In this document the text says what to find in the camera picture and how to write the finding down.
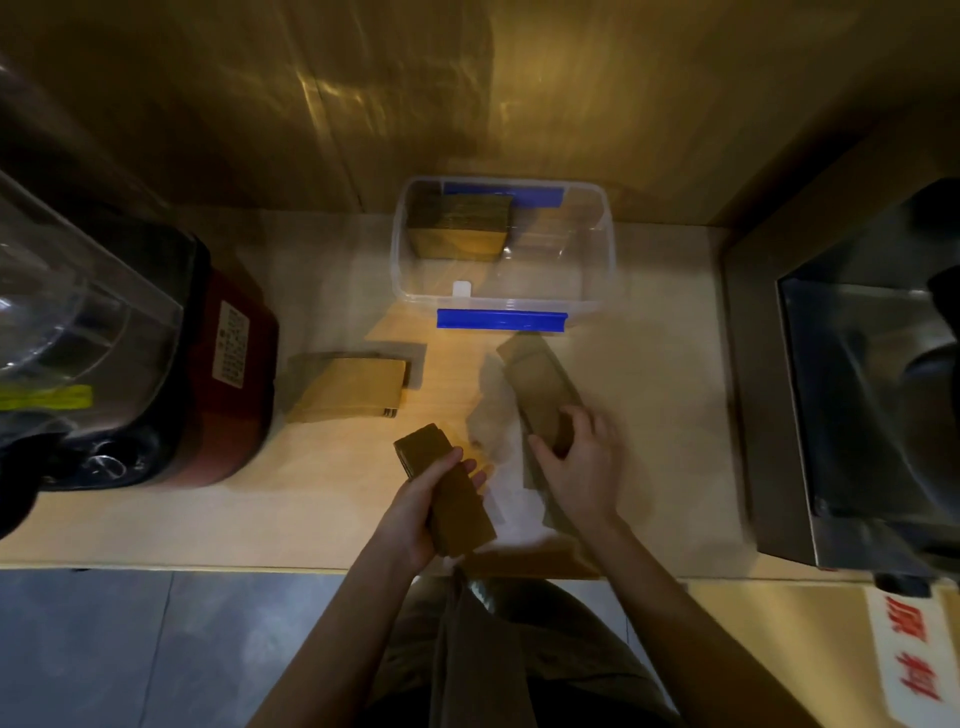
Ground brown paper bag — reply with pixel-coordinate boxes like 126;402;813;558
521;434;585;538
496;333;585;459

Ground stack of paper bags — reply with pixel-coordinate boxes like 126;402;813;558
407;189;518;262
283;350;413;426

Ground white sign with red print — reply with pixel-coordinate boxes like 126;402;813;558
866;584;960;723

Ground clear plastic box blue clips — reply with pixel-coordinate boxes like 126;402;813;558
389;176;618;332

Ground person's right forearm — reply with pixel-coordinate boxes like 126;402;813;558
575;515;805;728

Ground light wooden cabinet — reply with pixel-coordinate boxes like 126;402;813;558
686;577;960;728

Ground bundle of brown paper bags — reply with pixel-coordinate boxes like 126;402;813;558
393;423;498;559

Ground clear plastic blender cover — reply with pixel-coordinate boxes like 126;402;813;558
0;168;189;451

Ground black pot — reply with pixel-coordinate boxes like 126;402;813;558
899;179;960;421

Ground person's left forearm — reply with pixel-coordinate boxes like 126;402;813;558
251;526;440;728

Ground red and black blender base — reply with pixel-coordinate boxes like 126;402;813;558
37;221;280;493

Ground stainless steel sink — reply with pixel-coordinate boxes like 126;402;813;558
723;179;960;580

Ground person's left hand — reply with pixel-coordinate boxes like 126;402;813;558
373;446;498;573

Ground person's right hand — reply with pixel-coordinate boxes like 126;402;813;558
528;404;628;535

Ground person's khaki trousers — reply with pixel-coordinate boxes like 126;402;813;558
367;566;678;728

